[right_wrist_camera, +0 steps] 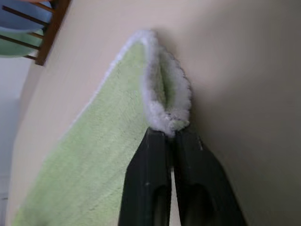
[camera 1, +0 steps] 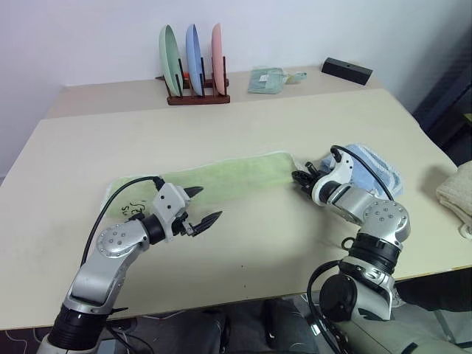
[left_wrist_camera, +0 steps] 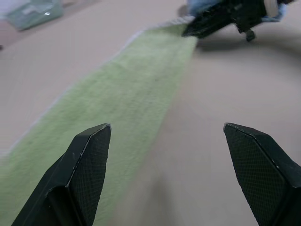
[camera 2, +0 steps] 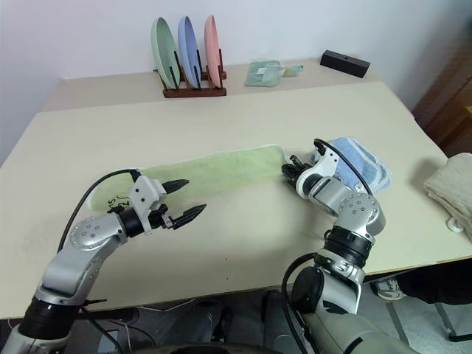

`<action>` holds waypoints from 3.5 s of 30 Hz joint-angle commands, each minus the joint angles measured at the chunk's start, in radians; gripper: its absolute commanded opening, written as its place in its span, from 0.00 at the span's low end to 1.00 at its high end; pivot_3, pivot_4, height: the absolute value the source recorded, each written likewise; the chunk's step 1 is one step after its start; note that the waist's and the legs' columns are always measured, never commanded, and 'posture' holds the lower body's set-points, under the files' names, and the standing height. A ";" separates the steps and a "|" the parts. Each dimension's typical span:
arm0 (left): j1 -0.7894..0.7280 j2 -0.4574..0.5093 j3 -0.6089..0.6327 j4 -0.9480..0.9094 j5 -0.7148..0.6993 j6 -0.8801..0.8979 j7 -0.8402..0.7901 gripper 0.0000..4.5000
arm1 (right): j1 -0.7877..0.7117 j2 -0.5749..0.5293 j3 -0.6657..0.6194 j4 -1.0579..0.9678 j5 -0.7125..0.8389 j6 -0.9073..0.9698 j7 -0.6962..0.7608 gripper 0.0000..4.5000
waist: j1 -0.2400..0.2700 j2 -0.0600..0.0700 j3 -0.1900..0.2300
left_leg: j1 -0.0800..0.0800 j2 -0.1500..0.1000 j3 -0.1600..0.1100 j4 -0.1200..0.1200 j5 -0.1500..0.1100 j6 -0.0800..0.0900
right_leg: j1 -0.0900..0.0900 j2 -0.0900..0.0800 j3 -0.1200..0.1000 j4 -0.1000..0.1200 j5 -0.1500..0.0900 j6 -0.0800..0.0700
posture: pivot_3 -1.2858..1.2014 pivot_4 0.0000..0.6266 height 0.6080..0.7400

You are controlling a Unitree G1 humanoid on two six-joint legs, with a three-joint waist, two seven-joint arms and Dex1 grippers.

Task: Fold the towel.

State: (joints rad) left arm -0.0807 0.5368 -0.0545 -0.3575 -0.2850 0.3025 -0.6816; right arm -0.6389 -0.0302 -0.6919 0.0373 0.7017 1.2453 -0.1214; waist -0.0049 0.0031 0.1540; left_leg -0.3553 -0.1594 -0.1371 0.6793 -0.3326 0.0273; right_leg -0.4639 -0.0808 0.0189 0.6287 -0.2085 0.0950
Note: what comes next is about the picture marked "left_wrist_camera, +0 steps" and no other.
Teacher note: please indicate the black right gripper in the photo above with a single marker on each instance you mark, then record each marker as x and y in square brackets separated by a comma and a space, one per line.
[242, 11]

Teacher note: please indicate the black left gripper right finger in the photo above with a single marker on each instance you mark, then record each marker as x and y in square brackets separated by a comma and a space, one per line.
[263, 174]

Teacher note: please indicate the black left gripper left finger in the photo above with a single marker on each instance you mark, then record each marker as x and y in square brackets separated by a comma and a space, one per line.
[70, 179]

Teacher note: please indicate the light green towel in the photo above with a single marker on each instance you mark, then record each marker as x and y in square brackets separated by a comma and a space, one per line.
[122, 94]

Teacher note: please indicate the light blue cloth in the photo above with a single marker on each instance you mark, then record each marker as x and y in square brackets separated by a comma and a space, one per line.
[195, 5]

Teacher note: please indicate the pale green flat package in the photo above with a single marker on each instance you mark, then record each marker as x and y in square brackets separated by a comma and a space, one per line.
[35, 13]

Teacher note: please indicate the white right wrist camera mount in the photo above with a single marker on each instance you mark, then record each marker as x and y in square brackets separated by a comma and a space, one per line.
[271, 7]

